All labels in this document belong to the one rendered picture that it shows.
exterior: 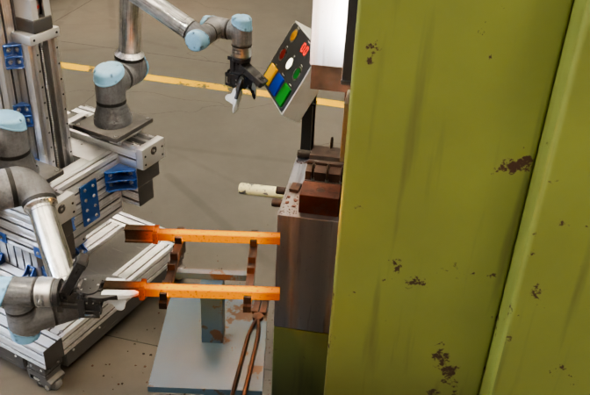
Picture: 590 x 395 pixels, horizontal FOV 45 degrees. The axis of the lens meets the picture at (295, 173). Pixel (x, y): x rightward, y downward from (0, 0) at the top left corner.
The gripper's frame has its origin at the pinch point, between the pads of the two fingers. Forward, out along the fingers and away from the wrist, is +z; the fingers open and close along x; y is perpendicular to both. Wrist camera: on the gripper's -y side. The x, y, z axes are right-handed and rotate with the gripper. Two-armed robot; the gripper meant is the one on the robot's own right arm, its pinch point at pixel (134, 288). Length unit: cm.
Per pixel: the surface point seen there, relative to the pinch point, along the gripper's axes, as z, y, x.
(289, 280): 40, 27, -37
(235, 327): 24.5, 26.5, -15.2
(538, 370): 103, 15, 10
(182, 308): 8.1, 26.6, -22.9
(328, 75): 49, -38, -51
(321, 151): 49, -5, -65
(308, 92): 46, -10, -101
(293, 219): 40, 3, -38
